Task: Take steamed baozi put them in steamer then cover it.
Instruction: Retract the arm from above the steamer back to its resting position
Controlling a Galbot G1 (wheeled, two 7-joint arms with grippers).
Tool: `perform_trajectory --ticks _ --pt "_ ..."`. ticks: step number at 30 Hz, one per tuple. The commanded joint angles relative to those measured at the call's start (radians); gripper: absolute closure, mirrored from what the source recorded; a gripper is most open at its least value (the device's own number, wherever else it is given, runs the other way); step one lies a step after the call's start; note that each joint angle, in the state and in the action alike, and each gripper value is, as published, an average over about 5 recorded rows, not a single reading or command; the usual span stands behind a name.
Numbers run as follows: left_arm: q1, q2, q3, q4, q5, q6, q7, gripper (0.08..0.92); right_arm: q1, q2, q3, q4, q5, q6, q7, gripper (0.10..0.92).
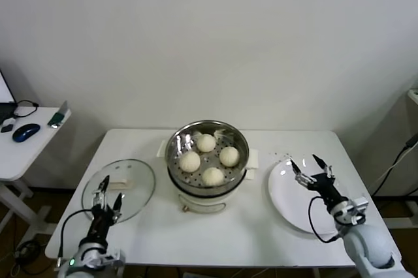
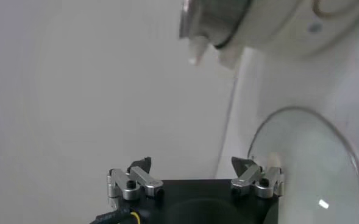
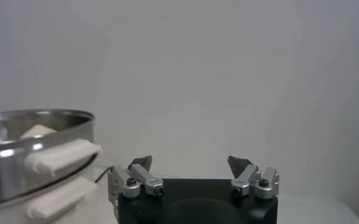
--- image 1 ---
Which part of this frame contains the blue computer mouse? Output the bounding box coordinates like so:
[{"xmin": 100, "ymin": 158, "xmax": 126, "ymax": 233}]
[{"xmin": 12, "ymin": 123, "xmax": 41, "ymax": 144}]

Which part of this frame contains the stainless steel steamer basket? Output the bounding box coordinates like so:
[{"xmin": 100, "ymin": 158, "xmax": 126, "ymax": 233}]
[{"xmin": 165, "ymin": 120, "xmax": 249, "ymax": 189}]

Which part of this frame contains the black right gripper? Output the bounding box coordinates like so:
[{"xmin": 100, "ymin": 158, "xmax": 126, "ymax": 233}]
[{"xmin": 289, "ymin": 153, "xmax": 348, "ymax": 207}]

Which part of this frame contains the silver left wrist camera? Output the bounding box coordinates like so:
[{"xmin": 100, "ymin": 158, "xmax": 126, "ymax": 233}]
[{"xmin": 101, "ymin": 249, "xmax": 127, "ymax": 268}]

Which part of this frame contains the white electric cooker pot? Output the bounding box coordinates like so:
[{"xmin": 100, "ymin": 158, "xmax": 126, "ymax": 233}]
[{"xmin": 157, "ymin": 139, "xmax": 259, "ymax": 214}]

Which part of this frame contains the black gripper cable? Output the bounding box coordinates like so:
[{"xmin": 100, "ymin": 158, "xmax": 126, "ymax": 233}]
[
  {"xmin": 308, "ymin": 195, "xmax": 344, "ymax": 243},
  {"xmin": 57, "ymin": 209, "xmax": 95, "ymax": 259}
]

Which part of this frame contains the large white plate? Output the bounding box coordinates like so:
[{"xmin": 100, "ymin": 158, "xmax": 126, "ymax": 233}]
[{"xmin": 267, "ymin": 159, "xmax": 352, "ymax": 235}]

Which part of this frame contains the black wall power cable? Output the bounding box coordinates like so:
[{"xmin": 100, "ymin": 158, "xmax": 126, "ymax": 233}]
[{"xmin": 372, "ymin": 136, "xmax": 418, "ymax": 198}]

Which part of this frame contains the white side table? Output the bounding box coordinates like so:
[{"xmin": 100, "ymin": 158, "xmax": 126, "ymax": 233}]
[{"xmin": 0, "ymin": 105, "xmax": 72, "ymax": 243}]

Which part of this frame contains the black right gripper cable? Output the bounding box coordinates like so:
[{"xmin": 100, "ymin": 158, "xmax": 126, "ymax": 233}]
[{"xmin": 308, "ymin": 195, "xmax": 344, "ymax": 243}]

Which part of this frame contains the round glass pot lid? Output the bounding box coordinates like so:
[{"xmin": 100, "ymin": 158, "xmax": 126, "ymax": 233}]
[{"xmin": 81, "ymin": 159, "xmax": 156, "ymax": 225}]

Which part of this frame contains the thin black desk cable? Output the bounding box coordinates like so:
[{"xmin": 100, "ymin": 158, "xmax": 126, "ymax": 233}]
[{"xmin": 12, "ymin": 99, "xmax": 39, "ymax": 119}]

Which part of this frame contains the white furniture leg frame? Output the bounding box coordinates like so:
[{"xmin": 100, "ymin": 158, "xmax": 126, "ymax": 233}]
[{"xmin": 381, "ymin": 199, "xmax": 418, "ymax": 229}]

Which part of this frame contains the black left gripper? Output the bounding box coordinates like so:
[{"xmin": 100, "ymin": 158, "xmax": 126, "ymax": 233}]
[{"xmin": 88, "ymin": 175, "xmax": 125, "ymax": 243}]

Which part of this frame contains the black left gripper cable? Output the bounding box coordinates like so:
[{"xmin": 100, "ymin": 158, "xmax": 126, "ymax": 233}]
[{"xmin": 57, "ymin": 209, "xmax": 95, "ymax": 259}]

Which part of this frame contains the black laptop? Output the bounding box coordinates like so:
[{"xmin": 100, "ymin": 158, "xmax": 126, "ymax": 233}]
[{"xmin": 0, "ymin": 69, "xmax": 18, "ymax": 123}]

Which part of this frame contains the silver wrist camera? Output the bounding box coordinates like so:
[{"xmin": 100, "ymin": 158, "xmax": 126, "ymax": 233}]
[
  {"xmin": 346, "ymin": 196, "xmax": 370, "ymax": 220},
  {"xmin": 101, "ymin": 249, "xmax": 127, "ymax": 268}
]

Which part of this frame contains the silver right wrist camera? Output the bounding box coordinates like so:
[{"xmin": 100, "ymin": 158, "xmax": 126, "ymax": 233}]
[{"xmin": 346, "ymin": 196, "xmax": 370, "ymax": 220}]

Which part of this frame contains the white steamed baozi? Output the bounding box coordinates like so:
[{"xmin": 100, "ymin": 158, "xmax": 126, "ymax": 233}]
[
  {"xmin": 201, "ymin": 166, "xmax": 225, "ymax": 186},
  {"xmin": 197, "ymin": 133, "xmax": 217, "ymax": 153},
  {"xmin": 179, "ymin": 151, "xmax": 201, "ymax": 173},
  {"xmin": 218, "ymin": 146, "xmax": 240, "ymax": 167}
]

